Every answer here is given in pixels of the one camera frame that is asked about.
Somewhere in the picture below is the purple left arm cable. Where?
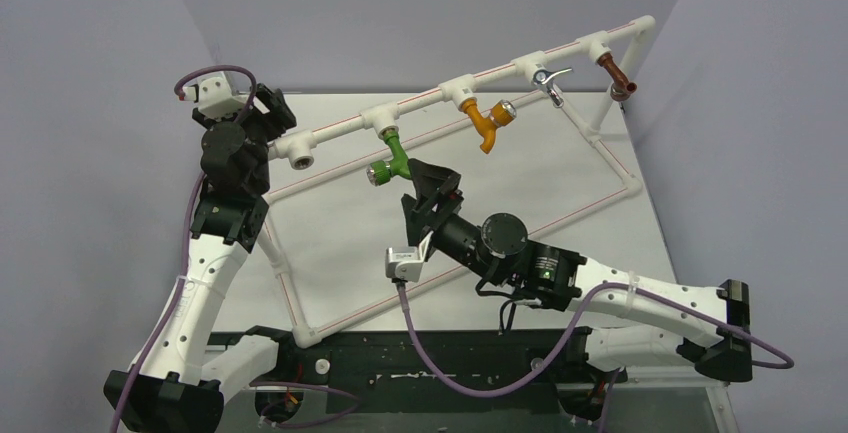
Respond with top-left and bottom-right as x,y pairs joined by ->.
109,64 -> 362,433

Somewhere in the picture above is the green water faucet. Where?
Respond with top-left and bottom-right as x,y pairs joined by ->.
366,127 -> 411,187

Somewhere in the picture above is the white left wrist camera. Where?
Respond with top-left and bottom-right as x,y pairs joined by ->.
177,73 -> 247,121

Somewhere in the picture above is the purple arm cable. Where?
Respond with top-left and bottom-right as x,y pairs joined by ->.
109,64 -> 362,433
395,280 -> 795,433

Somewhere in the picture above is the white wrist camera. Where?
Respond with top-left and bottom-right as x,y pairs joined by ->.
177,73 -> 247,121
384,232 -> 433,283

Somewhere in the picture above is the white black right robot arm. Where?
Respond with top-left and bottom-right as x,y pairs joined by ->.
387,159 -> 755,383

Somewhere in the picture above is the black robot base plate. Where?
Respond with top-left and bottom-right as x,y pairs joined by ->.
205,327 -> 591,417

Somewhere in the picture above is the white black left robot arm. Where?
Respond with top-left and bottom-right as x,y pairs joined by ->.
103,77 -> 297,432

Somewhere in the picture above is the chrome lever water faucet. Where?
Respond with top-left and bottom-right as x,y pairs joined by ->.
531,67 -> 573,108

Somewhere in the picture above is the brown water faucet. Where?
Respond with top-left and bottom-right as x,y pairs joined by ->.
596,52 -> 638,102

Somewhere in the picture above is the orange water faucet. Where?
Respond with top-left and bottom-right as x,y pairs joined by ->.
459,98 -> 517,154

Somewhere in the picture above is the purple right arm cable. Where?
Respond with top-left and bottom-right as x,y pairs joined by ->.
395,280 -> 795,433

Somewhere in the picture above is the white PVC pipe frame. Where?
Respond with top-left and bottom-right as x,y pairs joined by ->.
254,14 -> 658,350

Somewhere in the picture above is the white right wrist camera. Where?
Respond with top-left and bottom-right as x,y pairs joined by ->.
384,232 -> 433,283

